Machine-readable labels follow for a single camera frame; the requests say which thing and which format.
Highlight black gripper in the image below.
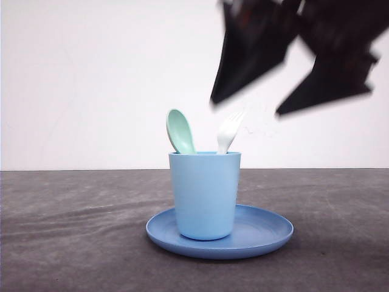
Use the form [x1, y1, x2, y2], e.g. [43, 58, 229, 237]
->
[210, 1, 388, 116]

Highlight light blue plastic cup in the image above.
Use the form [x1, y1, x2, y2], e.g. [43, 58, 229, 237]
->
[168, 151, 241, 240]

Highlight mint green plastic spoon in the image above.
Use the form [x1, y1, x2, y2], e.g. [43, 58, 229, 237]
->
[166, 109, 196, 155]

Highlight white plastic fork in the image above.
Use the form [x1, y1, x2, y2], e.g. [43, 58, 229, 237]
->
[217, 110, 245, 155]

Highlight blue plastic plate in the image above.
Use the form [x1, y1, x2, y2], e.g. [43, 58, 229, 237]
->
[145, 204, 294, 260]

